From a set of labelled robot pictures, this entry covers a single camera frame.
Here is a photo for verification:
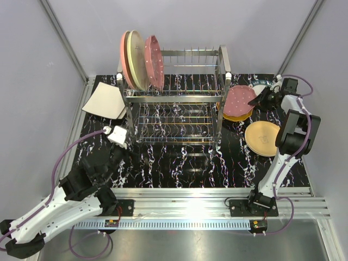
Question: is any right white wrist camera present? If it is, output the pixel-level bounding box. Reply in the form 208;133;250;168
270;74;283;93

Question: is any beige tan round plate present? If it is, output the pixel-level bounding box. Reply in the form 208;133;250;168
244;121;280;157

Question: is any right small circuit board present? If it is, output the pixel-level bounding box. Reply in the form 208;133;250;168
250;219;268;233

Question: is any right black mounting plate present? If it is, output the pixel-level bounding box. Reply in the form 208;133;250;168
228;199;279;218

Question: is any pink round plate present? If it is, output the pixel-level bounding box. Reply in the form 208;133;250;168
120;31;136;90

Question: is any black mounting plate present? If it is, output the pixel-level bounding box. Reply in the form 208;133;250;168
228;199;279;218
110;199;135;217

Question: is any left small circuit board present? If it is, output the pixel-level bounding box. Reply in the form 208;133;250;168
104;219;119;227

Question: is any right aluminium frame post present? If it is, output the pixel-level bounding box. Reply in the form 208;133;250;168
275;0;326;76

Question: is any yellow dotted plate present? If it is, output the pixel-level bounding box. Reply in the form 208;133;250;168
223;102;254;122

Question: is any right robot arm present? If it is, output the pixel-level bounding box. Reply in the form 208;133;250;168
246;74;321;216

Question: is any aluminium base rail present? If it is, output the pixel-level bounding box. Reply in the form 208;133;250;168
74;188;331;230

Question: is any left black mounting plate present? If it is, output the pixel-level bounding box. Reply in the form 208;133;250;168
110;199;135;217

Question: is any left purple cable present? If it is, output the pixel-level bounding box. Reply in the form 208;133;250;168
0;129;114;259

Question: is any left aluminium frame post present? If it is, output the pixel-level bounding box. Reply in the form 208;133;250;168
38;0;89;84

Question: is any teal-rimmed lettered plate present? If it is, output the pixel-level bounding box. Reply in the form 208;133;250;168
249;80;273;96

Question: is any small circuit board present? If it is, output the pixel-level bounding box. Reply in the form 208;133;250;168
104;219;119;227
250;219;268;233

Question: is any square black-rimmed plate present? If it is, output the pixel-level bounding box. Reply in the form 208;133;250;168
82;82;126;120

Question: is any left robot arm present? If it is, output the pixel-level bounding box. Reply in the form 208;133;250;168
1;146;128;259

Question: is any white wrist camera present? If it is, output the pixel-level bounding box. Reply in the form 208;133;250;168
103;126;128;149
270;74;283;93

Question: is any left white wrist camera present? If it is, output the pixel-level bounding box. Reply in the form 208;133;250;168
103;126;128;149

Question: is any cream round plate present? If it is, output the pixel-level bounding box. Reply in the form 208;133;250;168
126;30;150;91

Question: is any pink dotted plate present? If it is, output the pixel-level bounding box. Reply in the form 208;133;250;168
144;35;164;91
223;85;257;117

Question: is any aluminium frame post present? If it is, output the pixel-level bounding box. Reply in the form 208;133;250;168
38;0;89;84
275;0;326;76

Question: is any stainless steel dish rack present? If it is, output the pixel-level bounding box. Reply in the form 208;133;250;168
116;45;232;146

